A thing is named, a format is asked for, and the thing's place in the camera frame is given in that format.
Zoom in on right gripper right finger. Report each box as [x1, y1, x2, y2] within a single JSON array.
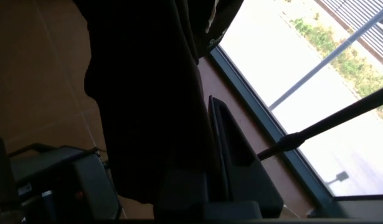
[[208, 95, 285, 218]]

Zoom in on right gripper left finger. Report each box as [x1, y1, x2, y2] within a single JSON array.
[[153, 174, 210, 218]]

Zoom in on black clothes rack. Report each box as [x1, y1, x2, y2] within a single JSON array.
[[257, 83, 383, 162]]

